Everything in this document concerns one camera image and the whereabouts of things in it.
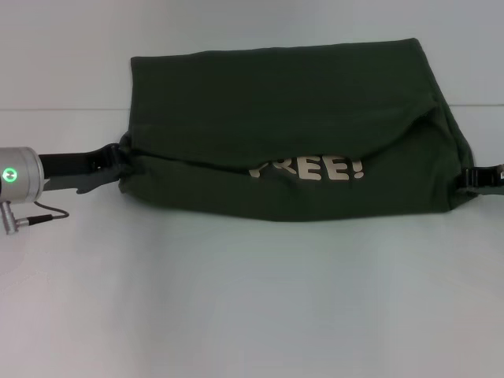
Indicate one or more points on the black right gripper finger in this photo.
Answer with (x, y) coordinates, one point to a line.
(469, 178)

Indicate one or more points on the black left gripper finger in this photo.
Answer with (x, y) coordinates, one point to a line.
(123, 159)

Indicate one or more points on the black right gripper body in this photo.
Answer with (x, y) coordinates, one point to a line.
(490, 179)

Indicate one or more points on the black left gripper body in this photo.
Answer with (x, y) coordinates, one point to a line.
(75, 169)

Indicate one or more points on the dark green shirt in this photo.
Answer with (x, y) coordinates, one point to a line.
(291, 134)

